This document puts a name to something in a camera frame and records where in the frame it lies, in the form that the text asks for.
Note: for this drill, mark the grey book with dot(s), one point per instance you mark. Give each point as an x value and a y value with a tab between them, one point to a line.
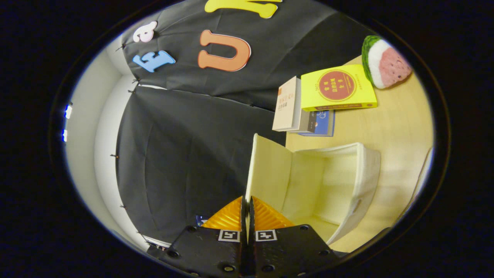
307	121

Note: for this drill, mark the yellow book with red circle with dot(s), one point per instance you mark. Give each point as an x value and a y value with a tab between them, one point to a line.
335	87

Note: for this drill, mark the black backdrop cloth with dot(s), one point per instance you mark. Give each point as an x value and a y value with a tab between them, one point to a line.
185	154

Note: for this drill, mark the blue book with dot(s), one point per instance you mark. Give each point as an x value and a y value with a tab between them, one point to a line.
324	122

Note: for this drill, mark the watermelon slice plush toy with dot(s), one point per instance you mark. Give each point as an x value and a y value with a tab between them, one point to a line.
386	63

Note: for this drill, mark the beige foldable storage box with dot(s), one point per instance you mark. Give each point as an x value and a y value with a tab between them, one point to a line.
308	181

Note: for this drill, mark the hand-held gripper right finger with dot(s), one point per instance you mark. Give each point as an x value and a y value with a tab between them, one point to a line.
287	251

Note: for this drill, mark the beige book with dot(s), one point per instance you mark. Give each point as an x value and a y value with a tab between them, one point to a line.
286	104

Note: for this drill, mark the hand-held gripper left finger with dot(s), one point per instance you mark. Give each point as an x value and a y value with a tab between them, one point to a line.
208	251

